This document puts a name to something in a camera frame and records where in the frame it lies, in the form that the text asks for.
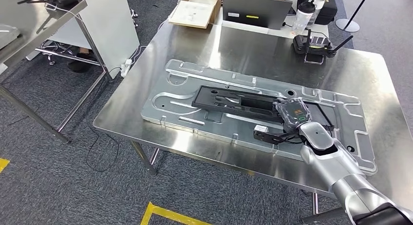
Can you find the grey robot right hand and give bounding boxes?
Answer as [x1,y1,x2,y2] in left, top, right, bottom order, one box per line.
[273,97,313,134]

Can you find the black plastic panel part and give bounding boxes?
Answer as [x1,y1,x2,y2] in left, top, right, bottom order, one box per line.
[191,85,335,133]

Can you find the stainless steel workbench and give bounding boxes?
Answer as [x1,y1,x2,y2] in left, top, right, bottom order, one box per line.
[93,19,413,225]

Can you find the black remote controller with antennas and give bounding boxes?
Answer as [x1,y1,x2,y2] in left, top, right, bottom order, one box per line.
[292,28,354,66]

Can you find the clear bottle with black lid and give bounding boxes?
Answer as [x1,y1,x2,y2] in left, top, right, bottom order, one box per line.
[291,0,316,36]

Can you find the white desk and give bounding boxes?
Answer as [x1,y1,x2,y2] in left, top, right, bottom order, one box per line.
[161,0,330,39]

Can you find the black carry case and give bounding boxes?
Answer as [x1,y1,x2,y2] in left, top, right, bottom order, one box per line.
[297,0,338,26]

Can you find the grey laptop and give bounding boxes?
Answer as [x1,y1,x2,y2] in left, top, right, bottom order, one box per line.
[222,0,294,31]

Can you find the clear bottle with white cap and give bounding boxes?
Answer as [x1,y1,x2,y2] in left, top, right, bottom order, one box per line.
[307,0,326,26]

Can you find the silver stamped metal panel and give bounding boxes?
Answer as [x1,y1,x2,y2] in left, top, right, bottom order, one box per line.
[0,23,20,51]
[140,58,378,177]

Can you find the cardboard box with white foam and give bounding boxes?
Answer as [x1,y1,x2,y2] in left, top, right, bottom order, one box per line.
[168,0,223,30]

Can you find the white power strip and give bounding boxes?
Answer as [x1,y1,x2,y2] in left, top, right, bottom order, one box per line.
[120,58,133,78]

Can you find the white board panel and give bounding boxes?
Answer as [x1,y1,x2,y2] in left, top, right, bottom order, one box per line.
[48,0,140,79]

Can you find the person's foot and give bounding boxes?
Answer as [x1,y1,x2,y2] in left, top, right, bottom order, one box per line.
[67,52,98,74]

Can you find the stainless steel side table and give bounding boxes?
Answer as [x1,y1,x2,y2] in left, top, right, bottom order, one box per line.
[0,0,114,144]

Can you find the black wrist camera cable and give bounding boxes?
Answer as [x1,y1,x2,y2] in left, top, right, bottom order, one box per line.
[279,124,335,144]

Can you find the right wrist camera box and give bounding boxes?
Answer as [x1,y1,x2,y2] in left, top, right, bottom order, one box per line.
[253,125,293,146]

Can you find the black stanchion post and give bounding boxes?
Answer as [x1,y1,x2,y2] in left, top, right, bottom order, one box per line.
[335,0,372,33]

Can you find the black floor cable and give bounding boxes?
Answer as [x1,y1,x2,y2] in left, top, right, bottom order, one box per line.
[84,76,121,173]

